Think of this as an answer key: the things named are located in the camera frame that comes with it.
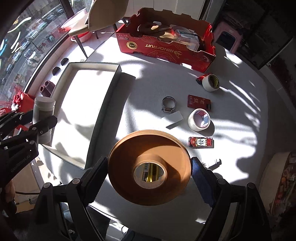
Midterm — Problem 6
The pink stool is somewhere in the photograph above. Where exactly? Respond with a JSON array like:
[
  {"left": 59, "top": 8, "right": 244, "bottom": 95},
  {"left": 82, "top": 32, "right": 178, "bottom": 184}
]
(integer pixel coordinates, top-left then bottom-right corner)
[{"left": 214, "top": 22, "right": 242, "bottom": 54}]

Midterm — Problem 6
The white plastic pill bottle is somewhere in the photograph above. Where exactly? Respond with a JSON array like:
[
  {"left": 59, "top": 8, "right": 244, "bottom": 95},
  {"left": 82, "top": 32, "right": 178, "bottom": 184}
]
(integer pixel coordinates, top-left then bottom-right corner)
[{"left": 33, "top": 96, "right": 56, "bottom": 144}]

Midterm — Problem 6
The small white rectangular box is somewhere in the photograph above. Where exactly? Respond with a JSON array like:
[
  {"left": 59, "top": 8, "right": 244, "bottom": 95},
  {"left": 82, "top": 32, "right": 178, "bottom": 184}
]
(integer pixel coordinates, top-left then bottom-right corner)
[{"left": 161, "top": 111, "right": 183, "bottom": 129}]

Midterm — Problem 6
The white open tray box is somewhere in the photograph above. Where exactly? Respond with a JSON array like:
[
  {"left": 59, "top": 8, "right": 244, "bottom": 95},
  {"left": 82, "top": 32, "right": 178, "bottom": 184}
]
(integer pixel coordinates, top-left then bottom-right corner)
[{"left": 43, "top": 62, "right": 121, "bottom": 169}]

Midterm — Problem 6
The white tape roll blue label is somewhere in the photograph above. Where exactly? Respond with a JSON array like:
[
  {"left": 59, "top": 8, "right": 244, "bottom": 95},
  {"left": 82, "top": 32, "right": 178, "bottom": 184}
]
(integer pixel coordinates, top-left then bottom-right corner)
[{"left": 187, "top": 108, "right": 211, "bottom": 132}]

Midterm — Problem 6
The red patterned small box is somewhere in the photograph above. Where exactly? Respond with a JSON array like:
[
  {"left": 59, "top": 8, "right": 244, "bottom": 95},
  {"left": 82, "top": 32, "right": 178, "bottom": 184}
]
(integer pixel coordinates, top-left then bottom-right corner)
[{"left": 189, "top": 137, "right": 214, "bottom": 148}]

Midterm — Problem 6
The red cardboard fruit box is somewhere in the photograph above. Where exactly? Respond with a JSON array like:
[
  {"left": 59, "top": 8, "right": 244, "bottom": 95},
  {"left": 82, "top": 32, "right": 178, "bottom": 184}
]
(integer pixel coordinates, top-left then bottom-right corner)
[{"left": 116, "top": 8, "right": 216, "bottom": 73}]

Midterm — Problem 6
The beige chair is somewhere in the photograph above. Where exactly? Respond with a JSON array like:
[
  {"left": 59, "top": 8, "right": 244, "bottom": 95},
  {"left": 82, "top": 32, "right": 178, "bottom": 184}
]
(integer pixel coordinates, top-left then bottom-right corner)
[{"left": 68, "top": 0, "right": 129, "bottom": 58}]

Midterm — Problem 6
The metal hose clamp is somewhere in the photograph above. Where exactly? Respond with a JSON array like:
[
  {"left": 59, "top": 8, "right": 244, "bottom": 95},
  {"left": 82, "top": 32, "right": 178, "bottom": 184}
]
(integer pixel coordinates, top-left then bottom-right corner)
[{"left": 162, "top": 96, "right": 176, "bottom": 113}]

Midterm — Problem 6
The large brown tape roll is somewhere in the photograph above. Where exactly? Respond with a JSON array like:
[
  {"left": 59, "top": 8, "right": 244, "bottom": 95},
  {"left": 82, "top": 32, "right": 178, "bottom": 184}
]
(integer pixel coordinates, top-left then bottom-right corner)
[{"left": 108, "top": 130, "right": 191, "bottom": 206}]

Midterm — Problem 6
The dark red flat card box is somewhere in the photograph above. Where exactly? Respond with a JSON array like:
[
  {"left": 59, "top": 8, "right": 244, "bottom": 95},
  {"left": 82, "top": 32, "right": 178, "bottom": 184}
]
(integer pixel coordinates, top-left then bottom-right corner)
[{"left": 187, "top": 95, "right": 211, "bottom": 111}]

